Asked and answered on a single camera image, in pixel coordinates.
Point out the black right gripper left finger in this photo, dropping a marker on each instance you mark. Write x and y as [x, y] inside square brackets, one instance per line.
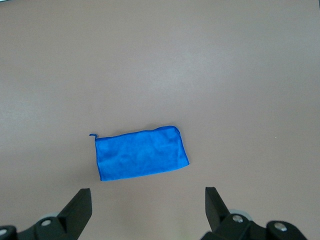
[72, 220]

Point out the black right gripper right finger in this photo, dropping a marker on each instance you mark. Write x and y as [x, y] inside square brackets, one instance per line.
[225, 225]

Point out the blue microfibre towel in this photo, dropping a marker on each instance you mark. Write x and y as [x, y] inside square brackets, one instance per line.
[140, 155]

